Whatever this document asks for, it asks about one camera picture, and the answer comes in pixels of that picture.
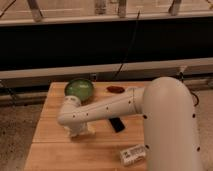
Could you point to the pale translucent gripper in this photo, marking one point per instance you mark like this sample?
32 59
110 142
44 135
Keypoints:
86 129

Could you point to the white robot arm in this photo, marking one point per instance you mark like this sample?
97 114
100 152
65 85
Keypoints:
171 136

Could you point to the black phone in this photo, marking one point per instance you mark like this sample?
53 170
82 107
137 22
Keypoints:
117 124

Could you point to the green bowl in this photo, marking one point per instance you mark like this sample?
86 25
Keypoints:
81 88

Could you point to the dark brown oblong object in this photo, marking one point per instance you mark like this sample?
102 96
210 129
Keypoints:
115 89

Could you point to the white labelled bottle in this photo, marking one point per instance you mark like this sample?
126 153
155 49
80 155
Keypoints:
133 154

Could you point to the black horizontal panel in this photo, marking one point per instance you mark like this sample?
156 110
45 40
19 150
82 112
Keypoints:
96 43

